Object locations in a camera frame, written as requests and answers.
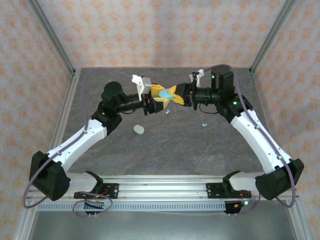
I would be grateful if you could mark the grey metal sheet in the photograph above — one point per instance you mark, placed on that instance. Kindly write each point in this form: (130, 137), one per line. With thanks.
(162, 225)

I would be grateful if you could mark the blue earbud charging case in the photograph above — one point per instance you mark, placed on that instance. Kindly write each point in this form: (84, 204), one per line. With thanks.
(165, 94)

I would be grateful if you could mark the aluminium side rail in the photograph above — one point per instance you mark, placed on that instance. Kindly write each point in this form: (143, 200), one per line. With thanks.
(65, 100)
(298, 220)

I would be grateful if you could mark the black connector board with lights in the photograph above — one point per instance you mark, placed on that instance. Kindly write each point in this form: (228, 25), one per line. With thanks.
(232, 206)
(93, 206)

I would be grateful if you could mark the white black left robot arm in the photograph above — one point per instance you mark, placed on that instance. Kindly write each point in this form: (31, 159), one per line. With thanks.
(80, 140)

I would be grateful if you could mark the aluminium corner post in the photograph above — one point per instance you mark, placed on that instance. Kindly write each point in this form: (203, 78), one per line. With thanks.
(271, 37)
(53, 37)

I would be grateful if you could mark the pale mint earbud charging case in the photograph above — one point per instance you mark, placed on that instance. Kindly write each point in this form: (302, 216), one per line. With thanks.
(139, 129)

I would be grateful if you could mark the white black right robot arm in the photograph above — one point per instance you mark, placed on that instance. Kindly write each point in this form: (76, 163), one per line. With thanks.
(260, 142)

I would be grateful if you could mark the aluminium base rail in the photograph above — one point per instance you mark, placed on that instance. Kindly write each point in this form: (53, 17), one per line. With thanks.
(162, 187)

